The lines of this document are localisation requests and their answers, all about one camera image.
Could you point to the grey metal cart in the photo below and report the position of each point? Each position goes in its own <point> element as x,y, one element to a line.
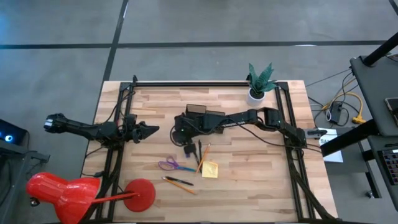
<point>18,161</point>

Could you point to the yellow sticky note pad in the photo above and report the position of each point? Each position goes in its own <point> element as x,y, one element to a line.
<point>210,169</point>

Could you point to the black aluminium rig frame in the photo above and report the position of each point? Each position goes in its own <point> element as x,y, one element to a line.
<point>202,84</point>

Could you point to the orange wooden pencil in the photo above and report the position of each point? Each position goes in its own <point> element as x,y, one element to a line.
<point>203,157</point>
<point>180,186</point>

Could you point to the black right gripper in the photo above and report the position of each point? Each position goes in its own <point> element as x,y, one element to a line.
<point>188,129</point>

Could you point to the black power adapter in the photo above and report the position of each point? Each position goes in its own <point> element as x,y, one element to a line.
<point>335,112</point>

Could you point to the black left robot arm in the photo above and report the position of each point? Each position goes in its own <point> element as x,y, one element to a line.
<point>93,130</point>

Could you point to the snake plant in white pot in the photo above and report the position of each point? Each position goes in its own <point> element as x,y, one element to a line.
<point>256,98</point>

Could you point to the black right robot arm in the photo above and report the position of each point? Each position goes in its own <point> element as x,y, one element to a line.
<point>239,118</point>

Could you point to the keyboard with coloured keys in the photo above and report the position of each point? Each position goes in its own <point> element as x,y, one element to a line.
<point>390,165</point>

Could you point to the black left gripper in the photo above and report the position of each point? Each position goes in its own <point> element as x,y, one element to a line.
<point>135,130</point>

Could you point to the black box with blue light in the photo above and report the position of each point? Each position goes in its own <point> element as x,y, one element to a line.
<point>15,130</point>

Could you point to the grey desk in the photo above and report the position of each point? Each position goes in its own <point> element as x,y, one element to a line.
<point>373,93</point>
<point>377,186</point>

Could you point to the black diagonal pole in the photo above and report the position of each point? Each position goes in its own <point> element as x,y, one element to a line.
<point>381,49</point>

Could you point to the black mesh desk organizer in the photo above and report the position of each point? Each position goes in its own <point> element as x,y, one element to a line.
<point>196,109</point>

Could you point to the black pen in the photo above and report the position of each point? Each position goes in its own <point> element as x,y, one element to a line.
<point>178,180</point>
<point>200,152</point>

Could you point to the black caster wheel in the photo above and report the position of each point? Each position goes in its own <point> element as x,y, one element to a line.
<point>370,194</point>
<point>35,202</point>

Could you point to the dark tablet device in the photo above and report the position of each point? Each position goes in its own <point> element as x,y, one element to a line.
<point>393,107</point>

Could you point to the red desk lamp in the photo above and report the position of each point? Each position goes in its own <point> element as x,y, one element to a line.
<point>62,196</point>

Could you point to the white paper sheet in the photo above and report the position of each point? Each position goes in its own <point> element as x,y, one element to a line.
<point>331,137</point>

